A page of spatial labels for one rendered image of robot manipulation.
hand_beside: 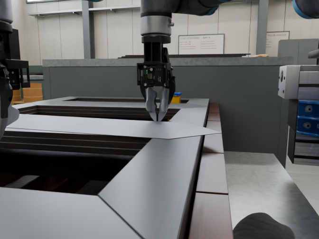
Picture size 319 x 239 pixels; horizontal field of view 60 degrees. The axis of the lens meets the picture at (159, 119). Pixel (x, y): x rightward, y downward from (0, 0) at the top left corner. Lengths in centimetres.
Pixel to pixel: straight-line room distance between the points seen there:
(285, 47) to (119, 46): 555
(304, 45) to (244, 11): 213
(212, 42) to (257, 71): 826
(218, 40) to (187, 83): 826
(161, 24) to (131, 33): 976
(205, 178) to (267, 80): 107
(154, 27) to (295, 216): 51
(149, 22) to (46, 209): 49
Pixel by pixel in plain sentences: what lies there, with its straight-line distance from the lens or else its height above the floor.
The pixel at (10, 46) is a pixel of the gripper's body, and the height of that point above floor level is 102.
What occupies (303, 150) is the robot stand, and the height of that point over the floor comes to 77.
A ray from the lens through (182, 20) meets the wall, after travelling 994.
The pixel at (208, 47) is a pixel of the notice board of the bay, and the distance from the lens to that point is 966.
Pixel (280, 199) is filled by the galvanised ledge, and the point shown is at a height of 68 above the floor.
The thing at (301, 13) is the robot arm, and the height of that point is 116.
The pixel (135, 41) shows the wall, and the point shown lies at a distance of 1034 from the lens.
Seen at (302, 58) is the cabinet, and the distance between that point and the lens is 913.
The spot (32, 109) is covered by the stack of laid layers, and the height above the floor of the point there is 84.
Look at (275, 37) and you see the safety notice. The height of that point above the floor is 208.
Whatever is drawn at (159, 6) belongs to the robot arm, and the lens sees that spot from 67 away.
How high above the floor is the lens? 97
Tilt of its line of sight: 9 degrees down
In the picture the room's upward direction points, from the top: straight up
